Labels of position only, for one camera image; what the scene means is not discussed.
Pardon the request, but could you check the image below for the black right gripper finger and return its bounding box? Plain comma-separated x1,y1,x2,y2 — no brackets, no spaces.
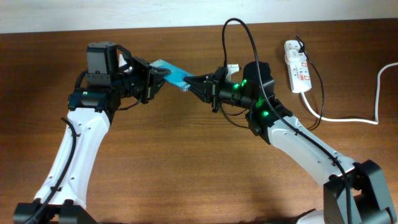
190,86,211,103
183,73,213,88

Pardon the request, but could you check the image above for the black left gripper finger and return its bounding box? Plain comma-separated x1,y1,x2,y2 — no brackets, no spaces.
149,79,165,100
150,67,171,82

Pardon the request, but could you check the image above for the smartphone with cyan screen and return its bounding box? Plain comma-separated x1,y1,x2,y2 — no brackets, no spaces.
150,60,193,91

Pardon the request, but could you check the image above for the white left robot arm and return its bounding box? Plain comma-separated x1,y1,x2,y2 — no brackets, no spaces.
13,41,170,223

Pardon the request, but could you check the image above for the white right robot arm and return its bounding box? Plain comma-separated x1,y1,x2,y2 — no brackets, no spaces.
184,62,397,223

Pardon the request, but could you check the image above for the white charger plug adapter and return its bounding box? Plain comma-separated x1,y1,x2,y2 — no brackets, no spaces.
285,49,307,65

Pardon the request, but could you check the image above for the white power strip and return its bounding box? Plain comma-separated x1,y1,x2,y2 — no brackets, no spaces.
284,40,312,93

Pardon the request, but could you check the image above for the white power strip cord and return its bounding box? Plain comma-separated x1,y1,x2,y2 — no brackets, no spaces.
299,62,398,126

